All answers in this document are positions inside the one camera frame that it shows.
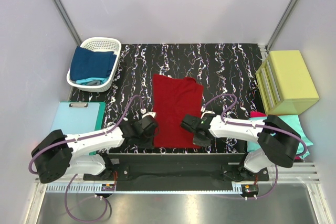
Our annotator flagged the red t-shirt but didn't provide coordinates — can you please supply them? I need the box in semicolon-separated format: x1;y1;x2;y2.
153;74;204;148

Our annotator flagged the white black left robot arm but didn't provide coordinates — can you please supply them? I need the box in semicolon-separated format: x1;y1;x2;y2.
28;112;158;184

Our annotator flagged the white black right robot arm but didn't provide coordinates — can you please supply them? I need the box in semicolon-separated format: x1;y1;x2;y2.
181;112;308;180

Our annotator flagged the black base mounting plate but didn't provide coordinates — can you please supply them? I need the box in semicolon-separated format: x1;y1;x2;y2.
83;154;269;193

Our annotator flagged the folded magenta t-shirt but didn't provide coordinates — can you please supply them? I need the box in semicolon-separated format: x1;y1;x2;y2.
250;111;267;118

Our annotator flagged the light blue t-shirt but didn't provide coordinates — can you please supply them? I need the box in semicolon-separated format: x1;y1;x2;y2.
76;77;109;86

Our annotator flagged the green clipboard with paper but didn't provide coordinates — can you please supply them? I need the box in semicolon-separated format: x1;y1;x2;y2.
48;101;107;155

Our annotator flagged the white plastic laundry basket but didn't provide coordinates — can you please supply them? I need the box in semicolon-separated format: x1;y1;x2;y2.
67;37;121;92

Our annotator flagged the navy blue t-shirt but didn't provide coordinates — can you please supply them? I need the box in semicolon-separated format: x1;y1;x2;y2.
70;47;117;81

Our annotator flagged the folded turquoise t-shirt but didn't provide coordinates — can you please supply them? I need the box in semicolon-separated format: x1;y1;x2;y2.
247;115;313;152

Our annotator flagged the yellow drawer box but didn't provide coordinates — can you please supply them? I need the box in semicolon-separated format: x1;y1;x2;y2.
256;50;320;115

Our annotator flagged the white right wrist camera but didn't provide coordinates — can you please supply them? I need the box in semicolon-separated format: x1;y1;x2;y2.
201;106;216;119

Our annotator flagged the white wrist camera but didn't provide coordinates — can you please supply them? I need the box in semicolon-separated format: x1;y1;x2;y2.
140;109;156;120
201;106;216;119

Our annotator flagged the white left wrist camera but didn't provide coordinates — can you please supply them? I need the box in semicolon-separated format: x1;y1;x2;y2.
140;109;156;120

